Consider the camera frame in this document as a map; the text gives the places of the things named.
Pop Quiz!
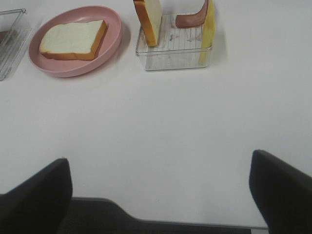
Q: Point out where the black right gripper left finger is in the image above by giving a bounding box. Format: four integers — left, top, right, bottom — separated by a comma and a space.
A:
0, 158, 73, 234

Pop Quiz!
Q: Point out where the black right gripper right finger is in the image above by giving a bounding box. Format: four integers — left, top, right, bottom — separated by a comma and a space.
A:
249, 150, 312, 234

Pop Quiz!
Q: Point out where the bread slice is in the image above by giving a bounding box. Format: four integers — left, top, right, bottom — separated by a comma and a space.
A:
39, 19, 107, 60
133, 0, 162, 47

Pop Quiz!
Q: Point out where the bacon strip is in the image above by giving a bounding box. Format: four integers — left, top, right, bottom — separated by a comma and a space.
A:
175, 0, 209, 28

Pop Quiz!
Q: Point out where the pink round plate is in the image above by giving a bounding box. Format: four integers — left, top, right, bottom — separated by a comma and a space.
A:
28, 6, 122, 78

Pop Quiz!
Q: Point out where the left clear plastic container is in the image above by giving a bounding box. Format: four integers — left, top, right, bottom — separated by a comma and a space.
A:
0, 8, 32, 81

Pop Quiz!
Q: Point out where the clear plastic container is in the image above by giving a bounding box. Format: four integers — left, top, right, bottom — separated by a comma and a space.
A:
136, 14, 212, 71
0, 8, 32, 81

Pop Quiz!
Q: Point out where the yellow cheese slice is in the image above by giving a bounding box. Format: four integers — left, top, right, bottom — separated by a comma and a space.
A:
198, 0, 215, 65

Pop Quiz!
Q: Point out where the right clear plastic container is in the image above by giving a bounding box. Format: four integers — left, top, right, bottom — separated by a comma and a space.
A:
136, 14, 212, 71

